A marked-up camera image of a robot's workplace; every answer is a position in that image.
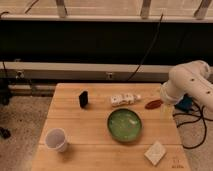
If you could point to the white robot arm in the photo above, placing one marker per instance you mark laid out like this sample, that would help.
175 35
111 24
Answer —
189 78

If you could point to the black eraser block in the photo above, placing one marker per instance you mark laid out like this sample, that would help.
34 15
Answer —
83 99

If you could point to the white plastic bottle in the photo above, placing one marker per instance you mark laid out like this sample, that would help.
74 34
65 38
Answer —
124 99

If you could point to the green round bowl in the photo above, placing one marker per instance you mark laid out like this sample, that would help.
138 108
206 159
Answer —
124 125

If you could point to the red brown oblong object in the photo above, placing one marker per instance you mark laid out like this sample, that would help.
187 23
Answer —
153 104

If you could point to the white plastic cup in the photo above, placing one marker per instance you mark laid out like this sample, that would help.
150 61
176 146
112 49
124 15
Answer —
55 139

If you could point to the blue box on floor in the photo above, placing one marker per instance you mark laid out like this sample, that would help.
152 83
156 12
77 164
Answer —
185 104

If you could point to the black object on floor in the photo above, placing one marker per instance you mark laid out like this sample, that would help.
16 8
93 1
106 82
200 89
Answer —
4 133

